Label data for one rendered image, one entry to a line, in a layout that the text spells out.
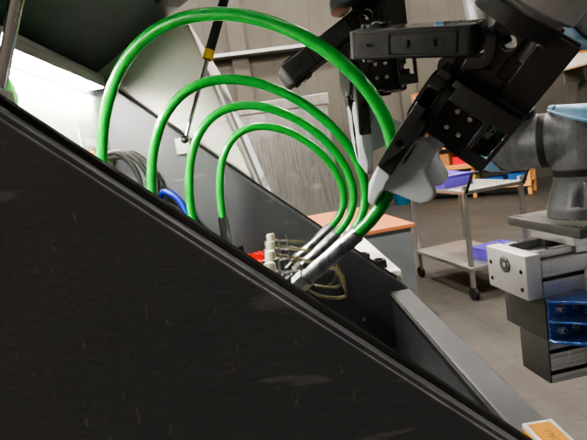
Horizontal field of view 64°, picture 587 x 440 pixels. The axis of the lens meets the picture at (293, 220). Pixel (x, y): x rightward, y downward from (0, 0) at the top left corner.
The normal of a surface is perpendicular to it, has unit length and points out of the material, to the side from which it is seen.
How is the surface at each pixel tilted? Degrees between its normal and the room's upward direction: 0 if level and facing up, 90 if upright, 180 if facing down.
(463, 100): 103
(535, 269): 90
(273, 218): 90
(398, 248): 90
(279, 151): 90
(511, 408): 0
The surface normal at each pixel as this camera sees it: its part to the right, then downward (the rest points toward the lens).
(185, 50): 0.04, 0.13
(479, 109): -0.49, 0.40
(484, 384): -0.15, -0.98
